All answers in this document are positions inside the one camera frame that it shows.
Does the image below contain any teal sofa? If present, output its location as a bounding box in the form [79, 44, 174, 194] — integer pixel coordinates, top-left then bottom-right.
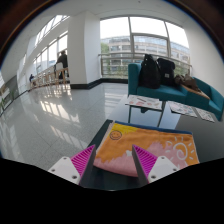
[127, 63, 224, 121]

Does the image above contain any orange yellow pink printed towel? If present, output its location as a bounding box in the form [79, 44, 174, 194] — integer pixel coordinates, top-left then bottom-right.
[93, 120, 200, 178]

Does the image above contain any brown jacket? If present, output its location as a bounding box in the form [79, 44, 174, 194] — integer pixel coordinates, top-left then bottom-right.
[173, 73, 201, 93]

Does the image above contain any row of wooden chairs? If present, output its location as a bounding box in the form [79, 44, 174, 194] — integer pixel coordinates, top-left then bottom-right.
[29, 64, 71, 91]

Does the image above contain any white cube stool printed top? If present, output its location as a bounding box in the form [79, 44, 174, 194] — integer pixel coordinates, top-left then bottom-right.
[194, 107, 216, 123]
[166, 100, 198, 118]
[125, 94, 166, 126]

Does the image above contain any wooden sofa table top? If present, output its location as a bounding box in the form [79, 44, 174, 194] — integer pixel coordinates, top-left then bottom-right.
[181, 84, 211, 101]

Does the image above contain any black backpack with label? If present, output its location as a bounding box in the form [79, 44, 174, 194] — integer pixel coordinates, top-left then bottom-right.
[156, 57, 177, 88]

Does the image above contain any large black backpack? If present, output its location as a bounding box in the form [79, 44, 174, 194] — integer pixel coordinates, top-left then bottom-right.
[138, 54, 162, 90]

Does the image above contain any metal window railing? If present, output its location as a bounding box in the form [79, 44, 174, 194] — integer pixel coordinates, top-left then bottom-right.
[98, 52, 193, 79]

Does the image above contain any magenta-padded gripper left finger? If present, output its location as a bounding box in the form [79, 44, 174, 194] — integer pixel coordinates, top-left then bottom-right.
[48, 144, 98, 188]

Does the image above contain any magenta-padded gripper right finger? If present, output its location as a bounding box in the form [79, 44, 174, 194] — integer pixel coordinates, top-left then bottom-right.
[131, 144, 181, 188]

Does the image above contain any person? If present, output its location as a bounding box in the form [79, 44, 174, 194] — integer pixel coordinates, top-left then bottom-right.
[54, 49, 69, 80]

